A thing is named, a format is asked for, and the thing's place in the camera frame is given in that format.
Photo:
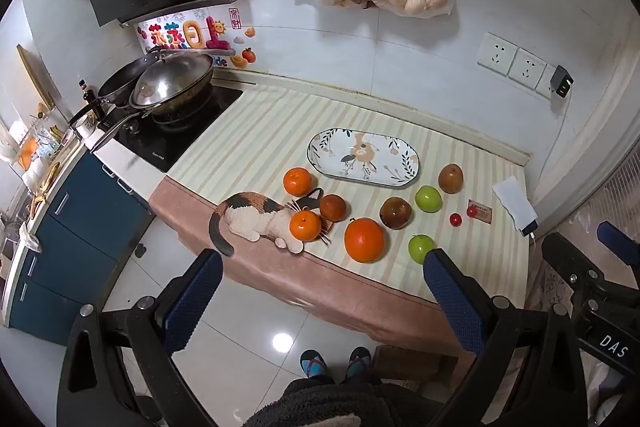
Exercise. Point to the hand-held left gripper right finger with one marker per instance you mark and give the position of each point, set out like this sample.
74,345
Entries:
455,302

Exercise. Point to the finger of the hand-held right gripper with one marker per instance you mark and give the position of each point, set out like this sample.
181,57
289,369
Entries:
617,237
565,257

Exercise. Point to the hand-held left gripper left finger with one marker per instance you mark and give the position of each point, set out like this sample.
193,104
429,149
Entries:
195,297

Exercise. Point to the green apple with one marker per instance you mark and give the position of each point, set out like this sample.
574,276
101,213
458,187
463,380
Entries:
429,199
420,248

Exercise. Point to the red cherry tomato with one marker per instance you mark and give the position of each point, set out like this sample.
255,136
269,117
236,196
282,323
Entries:
472,211
455,220

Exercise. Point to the large orange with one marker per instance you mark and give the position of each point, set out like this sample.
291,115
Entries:
364,240

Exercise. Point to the reddish brown apple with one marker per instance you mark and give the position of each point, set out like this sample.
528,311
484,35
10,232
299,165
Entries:
450,178

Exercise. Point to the small mandarin orange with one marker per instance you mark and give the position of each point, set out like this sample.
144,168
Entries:
305,226
297,182

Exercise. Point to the small dark red apple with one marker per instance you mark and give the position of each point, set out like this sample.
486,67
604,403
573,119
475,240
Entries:
332,207

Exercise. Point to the floral oval plate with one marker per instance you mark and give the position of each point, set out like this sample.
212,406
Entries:
330,149

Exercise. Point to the brown box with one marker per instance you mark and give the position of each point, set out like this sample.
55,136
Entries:
415,364

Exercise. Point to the white paper card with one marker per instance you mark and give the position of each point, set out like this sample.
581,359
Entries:
515,202

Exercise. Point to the small brown tag card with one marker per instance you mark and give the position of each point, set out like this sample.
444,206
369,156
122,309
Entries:
485,213

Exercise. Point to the calico cat figurine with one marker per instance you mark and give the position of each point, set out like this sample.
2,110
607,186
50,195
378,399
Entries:
250,217

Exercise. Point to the blue slipper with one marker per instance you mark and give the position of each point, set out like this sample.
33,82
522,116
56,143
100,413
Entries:
358,362
312,364

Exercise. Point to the blue kitchen cabinet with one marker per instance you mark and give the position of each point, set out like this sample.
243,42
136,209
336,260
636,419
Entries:
75,227

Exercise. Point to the dark fleece robe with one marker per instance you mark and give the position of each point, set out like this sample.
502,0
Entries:
340,402

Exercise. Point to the black plug charger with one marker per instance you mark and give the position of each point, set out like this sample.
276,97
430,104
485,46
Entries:
561,82

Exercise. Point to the striped tablecloth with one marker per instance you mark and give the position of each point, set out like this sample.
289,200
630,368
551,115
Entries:
260,142

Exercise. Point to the dark wok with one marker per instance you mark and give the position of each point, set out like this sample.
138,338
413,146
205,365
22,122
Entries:
185,104

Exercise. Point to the steel wok lid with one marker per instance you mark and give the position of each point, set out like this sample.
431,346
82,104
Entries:
175,74

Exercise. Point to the black frying pan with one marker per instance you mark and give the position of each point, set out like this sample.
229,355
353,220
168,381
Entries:
117,87

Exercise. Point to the dark sauce bottle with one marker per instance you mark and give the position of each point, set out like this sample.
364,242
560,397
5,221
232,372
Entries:
90,94

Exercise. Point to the wooden cutting board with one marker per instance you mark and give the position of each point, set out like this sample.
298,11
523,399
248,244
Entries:
35,74

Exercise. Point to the white wall socket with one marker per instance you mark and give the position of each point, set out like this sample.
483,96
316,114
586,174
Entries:
496,53
527,68

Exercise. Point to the colourful wall sticker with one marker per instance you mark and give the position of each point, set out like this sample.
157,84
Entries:
190,34

